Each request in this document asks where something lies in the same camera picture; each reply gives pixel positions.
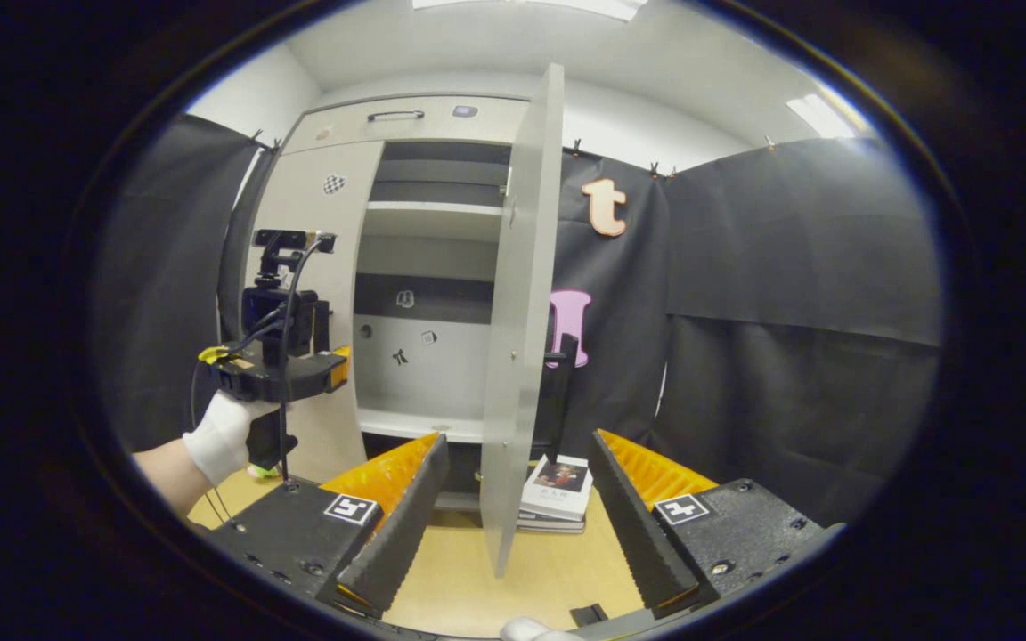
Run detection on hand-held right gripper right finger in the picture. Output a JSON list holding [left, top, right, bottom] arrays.
[[589, 428, 843, 620]]

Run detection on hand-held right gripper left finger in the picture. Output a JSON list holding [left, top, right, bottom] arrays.
[[208, 433, 452, 620]]

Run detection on beige cabinet door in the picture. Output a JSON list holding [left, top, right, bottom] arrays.
[[246, 141, 387, 486], [480, 62, 583, 580]]

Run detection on beige double-door shoe cabinet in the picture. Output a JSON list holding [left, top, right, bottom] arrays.
[[246, 93, 567, 513]]

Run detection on thin grey book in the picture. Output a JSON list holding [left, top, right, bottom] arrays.
[[517, 509, 587, 535]]

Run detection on white book with portrait cover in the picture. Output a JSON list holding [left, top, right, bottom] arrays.
[[520, 454, 594, 522]]

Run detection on black backdrop cloth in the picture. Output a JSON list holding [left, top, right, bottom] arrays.
[[90, 114, 946, 531]]

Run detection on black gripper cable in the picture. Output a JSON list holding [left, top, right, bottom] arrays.
[[274, 233, 340, 486]]

